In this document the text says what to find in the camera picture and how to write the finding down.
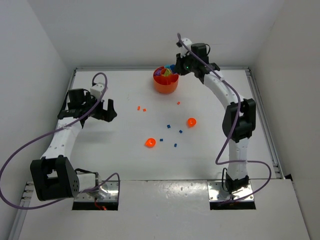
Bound blue curved lego piece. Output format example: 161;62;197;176
169;64;175;72

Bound green lego brick upside-down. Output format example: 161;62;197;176
162;69;173;77

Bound purple rounded lego piece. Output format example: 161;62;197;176
154;68;162;77

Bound orange heart-shaped piece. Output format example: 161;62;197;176
144;138;157;148

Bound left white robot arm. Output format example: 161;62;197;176
30;83;117;201

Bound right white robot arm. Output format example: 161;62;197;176
175;41;256;194

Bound orange divided round container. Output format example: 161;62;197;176
153;66;179;94

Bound orange round cone piece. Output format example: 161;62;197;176
187;117;197;128

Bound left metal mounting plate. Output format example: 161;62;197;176
74;181;119;203

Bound metal mounting plate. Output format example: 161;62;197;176
74;181;119;203
207;180;254;203

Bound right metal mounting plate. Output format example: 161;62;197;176
207;180;254;203

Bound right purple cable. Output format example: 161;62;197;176
176;32;272;205

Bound purple cable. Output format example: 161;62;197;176
0;72;121;210
176;32;272;205

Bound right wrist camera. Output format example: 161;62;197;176
176;37;193;58

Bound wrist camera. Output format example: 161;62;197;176
90;82;108;99
176;37;193;58

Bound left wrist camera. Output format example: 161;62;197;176
90;82;108;99

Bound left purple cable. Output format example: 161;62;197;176
0;72;121;210

